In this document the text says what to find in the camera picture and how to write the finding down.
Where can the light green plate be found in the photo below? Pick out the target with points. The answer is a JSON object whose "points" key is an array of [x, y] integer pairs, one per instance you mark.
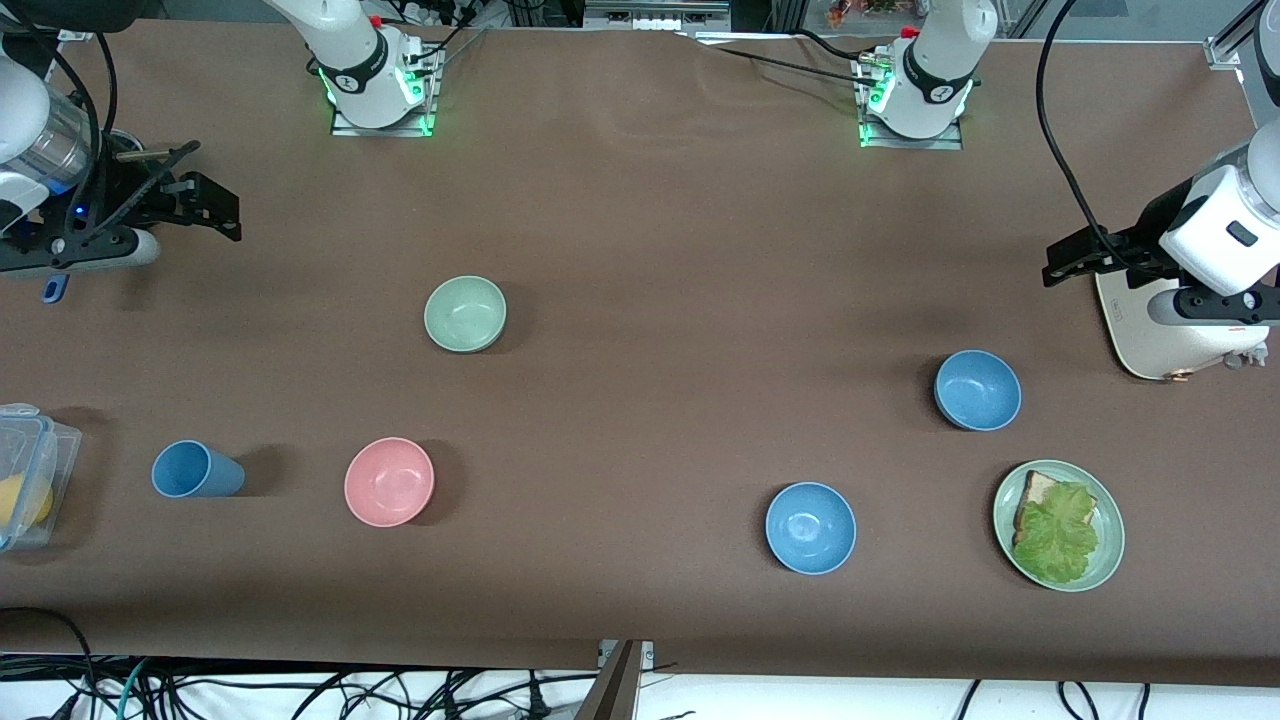
{"points": [[1110, 540]]}

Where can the green lettuce leaf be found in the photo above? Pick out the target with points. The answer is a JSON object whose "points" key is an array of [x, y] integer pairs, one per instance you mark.
{"points": [[1058, 535]]}

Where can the bread slice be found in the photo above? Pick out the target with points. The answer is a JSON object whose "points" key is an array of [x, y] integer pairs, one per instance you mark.
{"points": [[1035, 492]]}

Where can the cream toaster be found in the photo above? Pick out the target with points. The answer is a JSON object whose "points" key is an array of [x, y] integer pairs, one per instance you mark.
{"points": [[1150, 340]]}

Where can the clear plastic food container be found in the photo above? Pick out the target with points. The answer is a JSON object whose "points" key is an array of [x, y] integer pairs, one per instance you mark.
{"points": [[30, 470]]}

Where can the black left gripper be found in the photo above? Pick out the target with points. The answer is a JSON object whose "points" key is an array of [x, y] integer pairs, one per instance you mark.
{"points": [[1153, 231]]}

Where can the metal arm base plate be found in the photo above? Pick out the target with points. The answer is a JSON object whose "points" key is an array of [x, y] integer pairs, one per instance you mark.
{"points": [[385, 125], [915, 142]]}

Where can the blue plastic cup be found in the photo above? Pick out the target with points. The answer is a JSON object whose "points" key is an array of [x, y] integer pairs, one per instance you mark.
{"points": [[195, 470]]}

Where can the light green bowl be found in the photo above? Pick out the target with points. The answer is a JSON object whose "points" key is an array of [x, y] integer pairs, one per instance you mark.
{"points": [[465, 314]]}

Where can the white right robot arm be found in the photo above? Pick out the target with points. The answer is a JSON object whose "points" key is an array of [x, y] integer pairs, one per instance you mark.
{"points": [[350, 40]]}

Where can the pink bowl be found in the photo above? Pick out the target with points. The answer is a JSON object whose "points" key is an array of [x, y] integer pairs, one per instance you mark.
{"points": [[389, 482]]}

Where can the aluminium corner bracket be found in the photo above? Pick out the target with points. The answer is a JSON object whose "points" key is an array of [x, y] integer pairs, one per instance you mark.
{"points": [[1225, 52]]}

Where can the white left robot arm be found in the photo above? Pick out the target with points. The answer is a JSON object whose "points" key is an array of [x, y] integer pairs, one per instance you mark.
{"points": [[935, 60]]}

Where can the blue bowl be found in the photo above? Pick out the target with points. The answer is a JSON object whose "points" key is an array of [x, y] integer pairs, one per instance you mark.
{"points": [[978, 390], [811, 528]]}

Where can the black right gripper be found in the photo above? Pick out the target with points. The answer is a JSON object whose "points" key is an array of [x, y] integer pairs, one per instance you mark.
{"points": [[128, 192]]}

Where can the yellow fruit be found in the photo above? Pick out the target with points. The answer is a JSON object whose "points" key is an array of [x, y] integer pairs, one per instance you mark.
{"points": [[22, 500]]}

